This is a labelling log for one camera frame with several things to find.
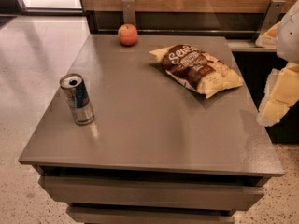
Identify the right metal wall bracket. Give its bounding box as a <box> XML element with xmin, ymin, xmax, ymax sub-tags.
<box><xmin>253</xmin><ymin>0</ymin><xmax>285</xmax><ymax>40</ymax></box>

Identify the red apple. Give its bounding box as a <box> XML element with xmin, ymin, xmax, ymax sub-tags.
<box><xmin>118</xmin><ymin>24</ymin><xmax>138</xmax><ymax>46</ymax></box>

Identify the metal wall bracket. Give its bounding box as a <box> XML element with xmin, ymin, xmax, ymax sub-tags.
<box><xmin>253</xmin><ymin>0</ymin><xmax>285</xmax><ymax>40</ymax></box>
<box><xmin>121</xmin><ymin>0</ymin><xmax>136</xmax><ymax>25</ymax></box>

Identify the grey upper drawer front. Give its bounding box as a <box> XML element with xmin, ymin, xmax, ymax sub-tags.
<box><xmin>39</xmin><ymin>176</ymin><xmax>263</xmax><ymax>211</ymax></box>

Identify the brown yellow chip bag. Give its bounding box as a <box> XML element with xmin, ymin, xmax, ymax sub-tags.
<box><xmin>149</xmin><ymin>44</ymin><xmax>244</xmax><ymax>98</ymax></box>

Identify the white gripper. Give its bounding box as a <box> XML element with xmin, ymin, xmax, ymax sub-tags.
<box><xmin>255</xmin><ymin>0</ymin><xmax>299</xmax><ymax>127</ymax></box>

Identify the left metal wall bracket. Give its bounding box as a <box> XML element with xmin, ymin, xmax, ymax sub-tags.
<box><xmin>121</xmin><ymin>0</ymin><xmax>136</xmax><ymax>25</ymax></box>

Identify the silver blue redbull can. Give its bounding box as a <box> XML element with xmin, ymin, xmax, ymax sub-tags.
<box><xmin>60</xmin><ymin>74</ymin><xmax>94</xmax><ymax>125</ymax></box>

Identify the grey lower drawer front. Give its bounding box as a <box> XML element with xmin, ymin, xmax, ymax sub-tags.
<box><xmin>67</xmin><ymin>207</ymin><xmax>235</xmax><ymax>224</ymax></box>

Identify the grey drawer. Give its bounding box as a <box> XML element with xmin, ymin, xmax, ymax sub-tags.
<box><xmin>67</xmin><ymin>207</ymin><xmax>235</xmax><ymax>224</ymax></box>
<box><xmin>39</xmin><ymin>176</ymin><xmax>263</xmax><ymax>211</ymax></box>

